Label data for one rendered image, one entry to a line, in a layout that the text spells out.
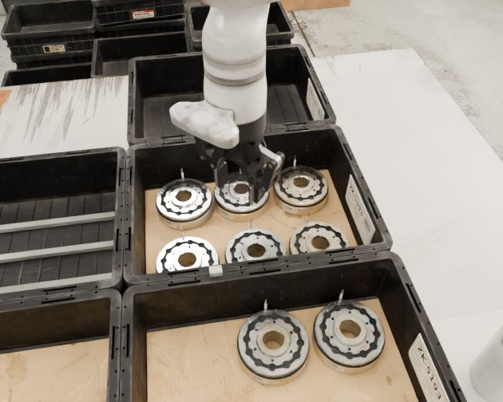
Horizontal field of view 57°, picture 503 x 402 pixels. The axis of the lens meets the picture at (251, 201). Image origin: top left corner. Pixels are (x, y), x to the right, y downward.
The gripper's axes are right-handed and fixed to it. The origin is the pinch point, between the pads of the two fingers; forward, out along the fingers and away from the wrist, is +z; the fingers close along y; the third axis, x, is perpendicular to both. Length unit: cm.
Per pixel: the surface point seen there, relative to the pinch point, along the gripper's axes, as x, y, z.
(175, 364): 21.0, -3.9, 17.2
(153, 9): -101, 122, 47
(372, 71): -86, 13, 30
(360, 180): -18.3, -11.9, 7.1
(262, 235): -3.6, -2.2, 14.0
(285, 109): -39.4, 15.7, 17.3
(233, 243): 0.6, 0.8, 14.0
